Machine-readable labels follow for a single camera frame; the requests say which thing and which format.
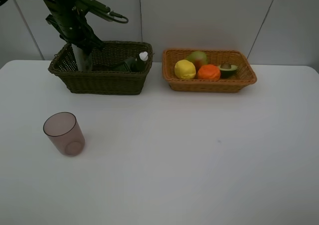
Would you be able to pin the halved avocado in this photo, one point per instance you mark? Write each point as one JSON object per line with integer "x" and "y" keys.
{"x": 227, "y": 69}

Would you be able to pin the dark brown wicker basket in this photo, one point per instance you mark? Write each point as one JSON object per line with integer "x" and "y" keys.
{"x": 104, "y": 78}

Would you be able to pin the black pump bottle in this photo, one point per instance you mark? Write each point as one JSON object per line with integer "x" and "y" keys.
{"x": 131, "y": 64}

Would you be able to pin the orange wicker basket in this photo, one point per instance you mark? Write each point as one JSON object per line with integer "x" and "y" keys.
{"x": 243, "y": 77}

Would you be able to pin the pink bottle white cap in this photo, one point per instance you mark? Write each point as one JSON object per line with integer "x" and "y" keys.
{"x": 144, "y": 56}

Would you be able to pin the translucent pink plastic cup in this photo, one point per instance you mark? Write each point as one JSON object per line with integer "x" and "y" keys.
{"x": 64, "y": 132}

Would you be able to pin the orange tangerine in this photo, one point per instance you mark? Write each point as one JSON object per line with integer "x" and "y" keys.
{"x": 209, "y": 72}

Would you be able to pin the white bottle blue cap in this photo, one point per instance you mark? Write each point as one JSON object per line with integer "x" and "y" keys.
{"x": 83, "y": 60}

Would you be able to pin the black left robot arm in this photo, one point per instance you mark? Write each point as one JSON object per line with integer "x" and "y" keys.
{"x": 68, "y": 17}

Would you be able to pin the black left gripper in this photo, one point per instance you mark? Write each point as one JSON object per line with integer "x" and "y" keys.
{"x": 68, "y": 17}

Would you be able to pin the green pear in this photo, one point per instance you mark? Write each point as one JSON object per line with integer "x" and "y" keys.
{"x": 198, "y": 58}

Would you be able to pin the yellow lemon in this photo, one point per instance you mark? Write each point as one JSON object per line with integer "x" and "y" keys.
{"x": 185, "y": 70}

